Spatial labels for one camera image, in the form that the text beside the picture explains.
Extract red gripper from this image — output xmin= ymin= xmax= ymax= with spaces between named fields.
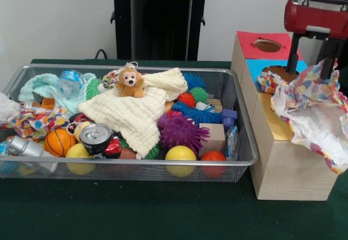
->
xmin=283 ymin=0 xmax=348 ymax=80

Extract white cloth with confetti print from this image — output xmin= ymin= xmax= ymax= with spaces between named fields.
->
xmin=257 ymin=58 xmax=348 ymax=175

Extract wooden box with three holes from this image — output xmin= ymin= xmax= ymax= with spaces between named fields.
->
xmin=230 ymin=30 xmax=339 ymax=201

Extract silver mesh bin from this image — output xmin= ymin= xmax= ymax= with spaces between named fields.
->
xmin=0 ymin=64 xmax=259 ymax=183

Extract red ball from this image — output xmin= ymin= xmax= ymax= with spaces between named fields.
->
xmin=200 ymin=150 xmax=227 ymax=178

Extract purple spiky ball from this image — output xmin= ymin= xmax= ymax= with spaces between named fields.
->
xmin=157 ymin=113 xmax=210 ymax=150

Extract yellow ball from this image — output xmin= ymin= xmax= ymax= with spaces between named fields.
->
xmin=165 ymin=145 xmax=197 ymax=178

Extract brown monkey plush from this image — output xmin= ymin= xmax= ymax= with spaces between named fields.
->
xmin=115 ymin=66 xmax=145 ymax=99

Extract cream waffle cloth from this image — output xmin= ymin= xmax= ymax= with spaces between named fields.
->
xmin=78 ymin=66 xmax=190 ymax=159

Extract black soda can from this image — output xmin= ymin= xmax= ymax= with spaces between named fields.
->
xmin=79 ymin=123 xmax=113 ymax=156

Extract dark green table cloth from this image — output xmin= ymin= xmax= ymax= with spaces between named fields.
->
xmin=0 ymin=58 xmax=348 ymax=240

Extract clear plastic bottle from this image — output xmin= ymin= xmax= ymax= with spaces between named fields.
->
xmin=58 ymin=70 xmax=84 ymax=99

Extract orange toy basketball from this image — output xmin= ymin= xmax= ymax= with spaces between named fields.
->
xmin=44 ymin=128 xmax=77 ymax=158

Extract cloth with coloured dots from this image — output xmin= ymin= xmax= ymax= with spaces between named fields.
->
xmin=0 ymin=104 xmax=70 ymax=140

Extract mint green cloth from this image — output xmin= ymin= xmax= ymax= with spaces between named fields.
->
xmin=18 ymin=73 xmax=97 ymax=118

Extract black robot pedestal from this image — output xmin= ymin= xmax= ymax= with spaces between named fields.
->
xmin=104 ymin=0 xmax=220 ymax=61

